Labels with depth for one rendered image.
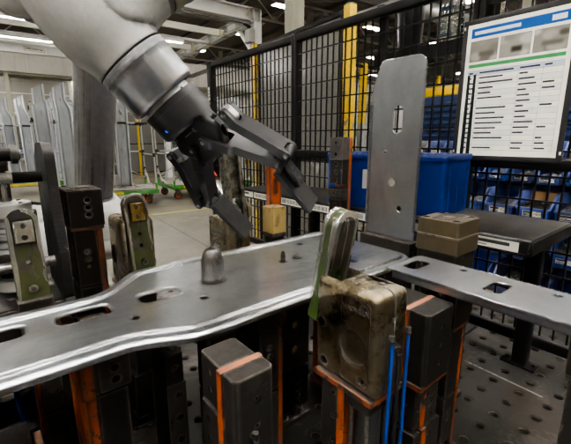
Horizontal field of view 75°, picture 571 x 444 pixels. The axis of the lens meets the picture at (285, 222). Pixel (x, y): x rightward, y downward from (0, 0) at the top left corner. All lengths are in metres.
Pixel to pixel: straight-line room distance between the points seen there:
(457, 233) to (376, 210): 0.19
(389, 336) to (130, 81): 0.39
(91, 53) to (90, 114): 0.62
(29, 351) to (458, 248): 0.60
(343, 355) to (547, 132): 0.67
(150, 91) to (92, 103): 0.63
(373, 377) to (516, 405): 0.52
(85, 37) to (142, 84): 0.07
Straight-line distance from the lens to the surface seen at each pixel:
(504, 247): 0.75
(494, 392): 0.92
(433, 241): 0.70
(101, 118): 1.09
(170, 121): 0.47
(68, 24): 0.48
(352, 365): 0.43
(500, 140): 0.97
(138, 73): 0.46
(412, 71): 0.75
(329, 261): 0.42
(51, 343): 0.44
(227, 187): 0.68
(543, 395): 0.95
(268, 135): 0.45
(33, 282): 0.59
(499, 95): 0.98
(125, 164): 7.78
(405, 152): 0.75
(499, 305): 0.53
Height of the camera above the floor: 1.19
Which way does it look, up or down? 13 degrees down
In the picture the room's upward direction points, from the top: straight up
